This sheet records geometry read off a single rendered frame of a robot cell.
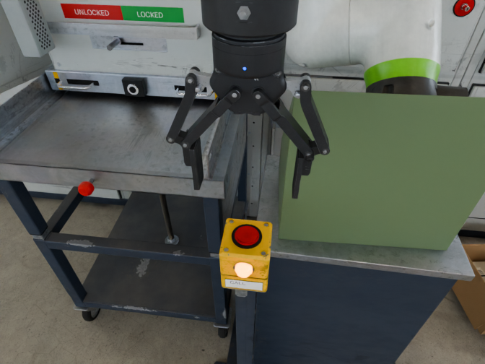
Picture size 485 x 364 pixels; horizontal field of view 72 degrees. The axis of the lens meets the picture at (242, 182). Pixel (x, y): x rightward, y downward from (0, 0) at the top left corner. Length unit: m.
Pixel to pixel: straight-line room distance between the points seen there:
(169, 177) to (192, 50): 0.37
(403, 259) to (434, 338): 0.88
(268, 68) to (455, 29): 1.06
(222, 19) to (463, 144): 0.45
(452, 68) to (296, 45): 0.79
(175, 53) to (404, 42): 0.57
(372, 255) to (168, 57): 0.71
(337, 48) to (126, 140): 0.54
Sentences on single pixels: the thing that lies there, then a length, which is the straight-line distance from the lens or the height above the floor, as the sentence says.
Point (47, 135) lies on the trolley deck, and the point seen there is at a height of 0.85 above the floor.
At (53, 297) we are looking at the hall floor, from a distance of 1.73.
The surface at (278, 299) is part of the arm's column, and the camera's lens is 0.90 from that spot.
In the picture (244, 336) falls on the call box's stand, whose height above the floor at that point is 0.57.
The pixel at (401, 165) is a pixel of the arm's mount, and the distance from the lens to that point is 0.64.
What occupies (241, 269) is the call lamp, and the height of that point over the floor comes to 0.88.
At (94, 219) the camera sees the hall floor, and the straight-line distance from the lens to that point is 1.95.
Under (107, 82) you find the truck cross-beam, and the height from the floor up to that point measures 0.90.
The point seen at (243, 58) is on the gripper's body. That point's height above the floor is 1.21.
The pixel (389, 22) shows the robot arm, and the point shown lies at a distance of 0.70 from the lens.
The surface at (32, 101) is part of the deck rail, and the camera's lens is 1.14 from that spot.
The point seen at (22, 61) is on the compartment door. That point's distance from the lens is 1.38.
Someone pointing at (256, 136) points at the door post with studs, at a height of 0.51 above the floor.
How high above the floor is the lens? 1.33
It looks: 42 degrees down
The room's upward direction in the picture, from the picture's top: straight up
